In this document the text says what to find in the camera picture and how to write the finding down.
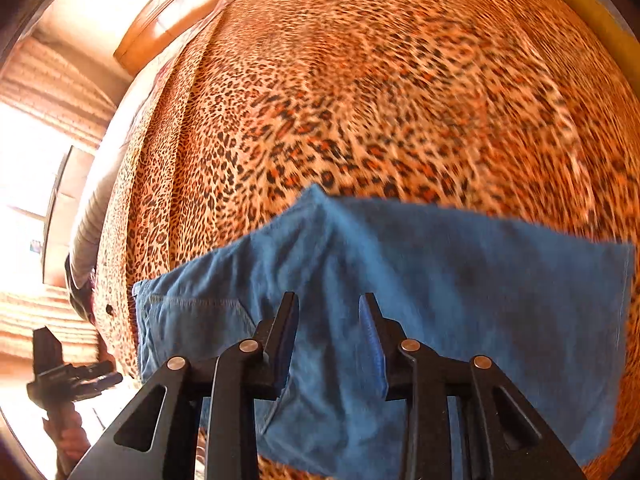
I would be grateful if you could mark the person's left hand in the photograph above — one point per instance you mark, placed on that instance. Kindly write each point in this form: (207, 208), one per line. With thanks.
(75, 442)

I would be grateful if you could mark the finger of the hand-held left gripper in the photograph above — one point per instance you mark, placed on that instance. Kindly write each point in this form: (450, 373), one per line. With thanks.
(107, 377)

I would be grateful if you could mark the blue denim pants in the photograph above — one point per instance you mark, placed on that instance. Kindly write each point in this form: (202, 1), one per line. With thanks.
(450, 280)

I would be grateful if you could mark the leopard print blanket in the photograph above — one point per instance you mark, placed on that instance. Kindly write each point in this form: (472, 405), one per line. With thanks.
(380, 100)

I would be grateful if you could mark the wooden headboard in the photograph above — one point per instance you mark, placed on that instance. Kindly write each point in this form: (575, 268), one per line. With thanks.
(165, 15)

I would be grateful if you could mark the pale bed sheet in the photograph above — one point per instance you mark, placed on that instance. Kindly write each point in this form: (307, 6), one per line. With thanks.
(95, 220)

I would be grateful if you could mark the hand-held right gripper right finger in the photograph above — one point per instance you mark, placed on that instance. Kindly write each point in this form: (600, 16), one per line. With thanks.
(373, 345)

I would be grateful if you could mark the pink patterned curtain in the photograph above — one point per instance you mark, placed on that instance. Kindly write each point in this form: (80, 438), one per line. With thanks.
(55, 85)

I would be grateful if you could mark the window frame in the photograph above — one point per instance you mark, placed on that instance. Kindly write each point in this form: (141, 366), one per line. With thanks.
(67, 210)

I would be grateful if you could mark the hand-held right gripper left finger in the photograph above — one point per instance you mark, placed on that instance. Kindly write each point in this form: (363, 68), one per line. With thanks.
(284, 355)

